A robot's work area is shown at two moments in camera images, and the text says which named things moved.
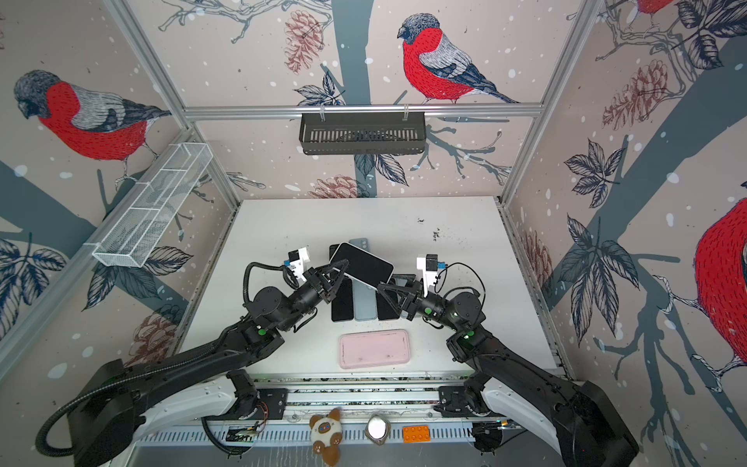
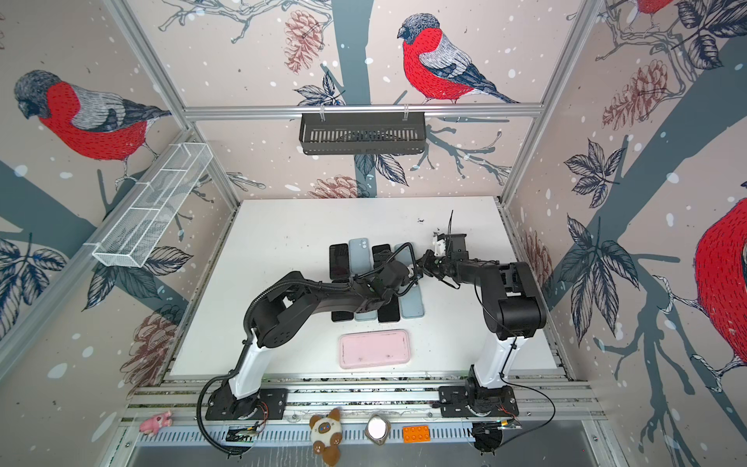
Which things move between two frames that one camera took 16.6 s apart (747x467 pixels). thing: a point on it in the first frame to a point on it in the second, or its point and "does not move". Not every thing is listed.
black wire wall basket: x=363 y=133 does not move
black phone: x=384 y=309 does not move
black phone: x=363 y=266 to x=379 y=254
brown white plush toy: x=326 y=433 does not move
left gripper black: x=315 y=280 to x=386 y=265
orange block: x=415 y=434 does not move
